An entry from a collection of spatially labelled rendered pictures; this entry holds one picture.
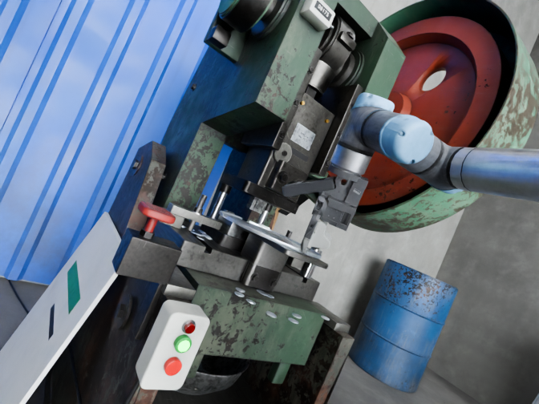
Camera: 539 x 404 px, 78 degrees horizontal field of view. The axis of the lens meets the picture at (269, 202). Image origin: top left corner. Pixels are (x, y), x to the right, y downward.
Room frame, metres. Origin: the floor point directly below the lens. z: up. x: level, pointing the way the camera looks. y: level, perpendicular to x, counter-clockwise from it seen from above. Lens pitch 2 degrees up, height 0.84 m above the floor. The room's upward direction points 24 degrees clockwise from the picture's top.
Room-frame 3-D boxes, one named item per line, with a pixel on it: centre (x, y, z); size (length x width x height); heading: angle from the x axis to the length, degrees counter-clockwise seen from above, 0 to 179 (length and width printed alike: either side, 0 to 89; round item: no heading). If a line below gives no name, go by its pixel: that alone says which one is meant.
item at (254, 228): (0.88, -0.04, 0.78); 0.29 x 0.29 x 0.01
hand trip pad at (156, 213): (0.61, 0.18, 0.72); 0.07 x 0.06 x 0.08; 34
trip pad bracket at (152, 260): (0.62, 0.17, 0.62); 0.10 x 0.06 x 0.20; 124
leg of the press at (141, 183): (0.95, 0.33, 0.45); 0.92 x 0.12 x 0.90; 34
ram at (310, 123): (0.95, 0.01, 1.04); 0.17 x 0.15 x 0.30; 34
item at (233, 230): (0.98, 0.03, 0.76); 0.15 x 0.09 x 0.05; 124
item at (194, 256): (0.98, 0.03, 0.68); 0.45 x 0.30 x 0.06; 124
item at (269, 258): (0.84, -0.06, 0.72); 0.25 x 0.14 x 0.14; 34
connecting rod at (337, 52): (0.98, 0.03, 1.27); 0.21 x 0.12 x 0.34; 34
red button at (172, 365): (0.55, 0.04, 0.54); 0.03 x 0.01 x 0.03; 124
